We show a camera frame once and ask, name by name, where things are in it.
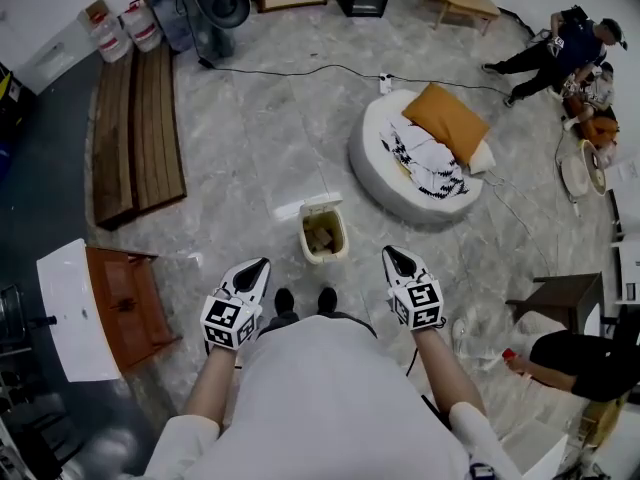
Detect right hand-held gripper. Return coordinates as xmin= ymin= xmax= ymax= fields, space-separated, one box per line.
xmin=381 ymin=245 xmax=448 ymax=333

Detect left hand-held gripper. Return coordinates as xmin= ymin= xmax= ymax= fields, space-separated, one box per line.
xmin=199 ymin=256 xmax=272 ymax=354

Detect cream trash bin with lid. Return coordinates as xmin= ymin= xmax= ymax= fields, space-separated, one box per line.
xmin=298 ymin=192 xmax=349 ymax=267

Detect person's left forearm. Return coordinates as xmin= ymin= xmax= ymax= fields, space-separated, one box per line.
xmin=181 ymin=340 xmax=242 ymax=435

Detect person's right forearm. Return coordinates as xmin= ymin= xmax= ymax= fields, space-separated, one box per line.
xmin=411 ymin=326 xmax=489 ymax=420

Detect person's left black shoe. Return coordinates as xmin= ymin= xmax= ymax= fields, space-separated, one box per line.
xmin=273 ymin=287 xmax=297 ymax=315

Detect person's black shoe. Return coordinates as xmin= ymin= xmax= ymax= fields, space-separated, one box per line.
xmin=316 ymin=286 xmax=339 ymax=315
xmin=273 ymin=287 xmax=297 ymax=315

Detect cardboard scraps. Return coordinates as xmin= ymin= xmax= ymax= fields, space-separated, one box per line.
xmin=304 ymin=224 xmax=335 ymax=257

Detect person's right black shoe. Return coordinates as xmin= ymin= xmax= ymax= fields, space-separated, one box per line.
xmin=316 ymin=286 xmax=339 ymax=315

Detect black and white patterned blanket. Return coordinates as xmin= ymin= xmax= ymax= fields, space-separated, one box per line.
xmin=378 ymin=114 xmax=469 ymax=201

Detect round white floor cushion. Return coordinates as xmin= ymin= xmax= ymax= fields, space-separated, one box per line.
xmin=347 ymin=88 xmax=486 ymax=226

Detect orange wooden vanity cabinet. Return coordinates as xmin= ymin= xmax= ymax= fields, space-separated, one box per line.
xmin=83 ymin=245 xmax=183 ymax=375

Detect small white pillow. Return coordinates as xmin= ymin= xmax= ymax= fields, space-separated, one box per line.
xmin=467 ymin=139 xmax=497 ymax=176

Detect person's white shirt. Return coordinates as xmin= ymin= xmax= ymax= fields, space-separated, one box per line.
xmin=143 ymin=314 xmax=524 ymax=480

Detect orange pillow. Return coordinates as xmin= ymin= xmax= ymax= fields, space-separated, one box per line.
xmin=401 ymin=82 xmax=492 ymax=165

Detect dark brown side table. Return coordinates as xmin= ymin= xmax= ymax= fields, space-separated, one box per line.
xmin=505 ymin=270 xmax=606 ymax=337

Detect brown wooden plank panel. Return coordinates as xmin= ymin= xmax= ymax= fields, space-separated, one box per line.
xmin=90 ymin=46 xmax=137 ymax=231
xmin=130 ymin=41 xmax=188 ymax=214

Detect white ceramic sink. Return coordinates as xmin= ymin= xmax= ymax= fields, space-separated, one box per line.
xmin=35 ymin=237 xmax=124 ymax=384

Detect beige floor fan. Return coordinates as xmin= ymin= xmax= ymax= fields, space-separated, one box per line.
xmin=556 ymin=137 xmax=610 ymax=205

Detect blue water jug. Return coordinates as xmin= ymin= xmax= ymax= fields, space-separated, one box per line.
xmin=148 ymin=0 xmax=195 ymax=53

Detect clear water jug red label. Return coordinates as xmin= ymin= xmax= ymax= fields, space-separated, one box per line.
xmin=121 ymin=0 xmax=162 ymax=54
xmin=89 ymin=9 xmax=133 ymax=64

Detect black round chair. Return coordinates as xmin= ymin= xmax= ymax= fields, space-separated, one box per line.
xmin=183 ymin=0 xmax=252 ymax=69

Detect white low cabinet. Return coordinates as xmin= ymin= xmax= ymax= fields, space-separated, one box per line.
xmin=18 ymin=16 xmax=97 ymax=95

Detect white floor cable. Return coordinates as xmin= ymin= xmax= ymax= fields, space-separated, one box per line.
xmin=485 ymin=173 xmax=553 ymax=277

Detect black floor cable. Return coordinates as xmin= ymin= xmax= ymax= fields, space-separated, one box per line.
xmin=198 ymin=57 xmax=512 ymax=93

